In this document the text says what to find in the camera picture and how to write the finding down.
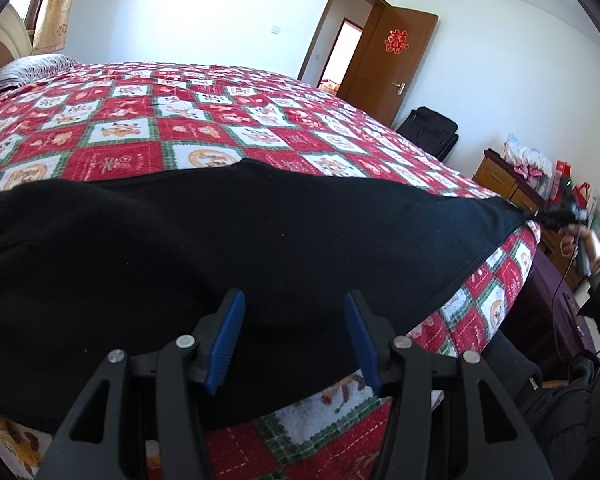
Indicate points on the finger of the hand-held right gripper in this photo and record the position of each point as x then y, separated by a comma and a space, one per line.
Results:
537, 217

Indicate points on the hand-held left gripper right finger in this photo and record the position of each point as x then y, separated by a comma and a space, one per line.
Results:
362, 340

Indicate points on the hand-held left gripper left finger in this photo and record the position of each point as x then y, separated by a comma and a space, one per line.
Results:
225, 340

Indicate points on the black pants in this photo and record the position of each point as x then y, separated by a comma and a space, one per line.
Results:
230, 235

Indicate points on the person's right hand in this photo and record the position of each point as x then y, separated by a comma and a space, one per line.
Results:
592, 245

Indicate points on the red bag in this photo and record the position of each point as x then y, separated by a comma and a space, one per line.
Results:
584, 195

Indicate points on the red box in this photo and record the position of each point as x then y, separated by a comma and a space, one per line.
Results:
561, 177

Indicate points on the wooden dresser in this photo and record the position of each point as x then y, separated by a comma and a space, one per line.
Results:
500, 175

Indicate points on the white plastic bags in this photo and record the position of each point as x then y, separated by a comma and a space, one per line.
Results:
527, 157

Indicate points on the dark purple cloth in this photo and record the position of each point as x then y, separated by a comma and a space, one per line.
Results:
545, 310

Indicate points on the black suitcase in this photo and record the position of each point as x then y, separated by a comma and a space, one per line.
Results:
427, 130

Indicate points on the person's leg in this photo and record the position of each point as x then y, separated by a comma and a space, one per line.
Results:
555, 410

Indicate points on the brown wooden door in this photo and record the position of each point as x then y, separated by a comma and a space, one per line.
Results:
380, 80

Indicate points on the red printed bed sheet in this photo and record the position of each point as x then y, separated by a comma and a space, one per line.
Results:
205, 125

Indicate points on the red paper door decoration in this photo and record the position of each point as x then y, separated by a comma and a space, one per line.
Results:
397, 42

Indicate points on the striped pillow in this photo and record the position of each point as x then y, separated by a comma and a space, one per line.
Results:
30, 69

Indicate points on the beige patterned curtain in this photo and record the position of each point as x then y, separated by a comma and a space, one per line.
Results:
55, 10

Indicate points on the cream wooden headboard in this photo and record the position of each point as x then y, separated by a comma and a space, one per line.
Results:
5, 35

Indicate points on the brown door frame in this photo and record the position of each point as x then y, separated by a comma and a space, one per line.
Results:
325, 20

